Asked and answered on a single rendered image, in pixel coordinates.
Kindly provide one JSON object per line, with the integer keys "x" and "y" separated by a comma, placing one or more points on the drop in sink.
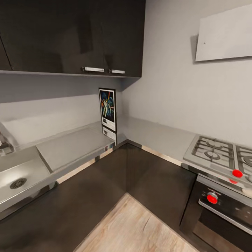
{"x": 19, "y": 170}

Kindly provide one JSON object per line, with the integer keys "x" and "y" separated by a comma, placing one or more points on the burner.
{"x": 224, "y": 157}

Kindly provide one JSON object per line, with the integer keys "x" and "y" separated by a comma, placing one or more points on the poster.
{"x": 108, "y": 108}

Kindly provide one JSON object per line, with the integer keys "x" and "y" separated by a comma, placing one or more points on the oven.
{"x": 217, "y": 218}

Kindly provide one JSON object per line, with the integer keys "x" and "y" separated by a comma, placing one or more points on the range hood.
{"x": 226, "y": 35}

